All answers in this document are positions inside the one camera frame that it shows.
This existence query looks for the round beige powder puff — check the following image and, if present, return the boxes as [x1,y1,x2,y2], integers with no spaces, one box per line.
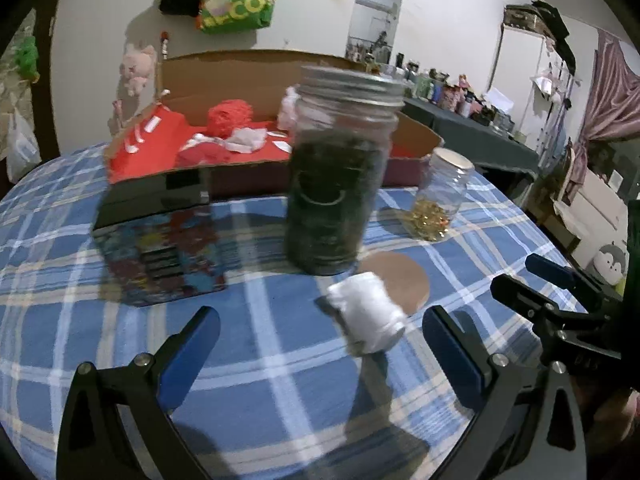
[357,252,431,316]

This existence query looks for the white cotton roll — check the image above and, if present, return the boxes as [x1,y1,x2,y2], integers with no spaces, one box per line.
[326,272,407,354]

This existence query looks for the red knitted plush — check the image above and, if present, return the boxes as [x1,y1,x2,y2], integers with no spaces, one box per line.
[175,142,231,168]

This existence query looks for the white tissue cloth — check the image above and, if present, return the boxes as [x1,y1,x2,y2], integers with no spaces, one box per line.
[222,127,268,154]

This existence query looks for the small glass jar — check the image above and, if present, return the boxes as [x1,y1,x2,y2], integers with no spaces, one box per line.
[402,148,475,242]

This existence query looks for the dark green covered table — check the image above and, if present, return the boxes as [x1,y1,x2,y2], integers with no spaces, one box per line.
[401,99,538,194]

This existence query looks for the colourful printed gift box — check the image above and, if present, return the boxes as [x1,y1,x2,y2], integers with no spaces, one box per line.
[91,167,228,309]

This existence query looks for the pink curtain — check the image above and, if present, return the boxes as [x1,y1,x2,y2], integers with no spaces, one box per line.
[564,29,639,204]

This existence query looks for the blue plaid tablecloth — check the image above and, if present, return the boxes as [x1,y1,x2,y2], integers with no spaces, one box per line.
[0,142,586,480]

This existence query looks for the white wardrobe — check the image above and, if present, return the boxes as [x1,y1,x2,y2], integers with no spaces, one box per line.
[489,25,572,155]

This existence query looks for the suitcase on wardrobe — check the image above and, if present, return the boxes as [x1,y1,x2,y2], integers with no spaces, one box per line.
[503,0,570,41]

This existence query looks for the large glass jar dark contents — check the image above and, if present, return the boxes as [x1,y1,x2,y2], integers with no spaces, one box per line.
[284,65,405,275]

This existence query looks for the white plastic bag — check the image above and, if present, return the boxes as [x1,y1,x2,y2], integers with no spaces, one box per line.
[6,110,41,184]

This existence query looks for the red cardboard box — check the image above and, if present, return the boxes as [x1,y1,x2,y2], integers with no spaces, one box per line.
[103,48,445,201]

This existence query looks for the green plush on door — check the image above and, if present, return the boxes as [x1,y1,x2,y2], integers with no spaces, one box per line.
[14,36,40,84]

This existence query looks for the wall mirror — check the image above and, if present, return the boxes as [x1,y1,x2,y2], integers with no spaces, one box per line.
[345,0,402,64]

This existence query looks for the pink plush on wall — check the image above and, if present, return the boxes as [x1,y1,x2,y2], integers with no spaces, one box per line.
[120,44,157,96]

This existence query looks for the orange handled stick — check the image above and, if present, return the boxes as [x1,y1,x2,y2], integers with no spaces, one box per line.
[160,30,169,61]

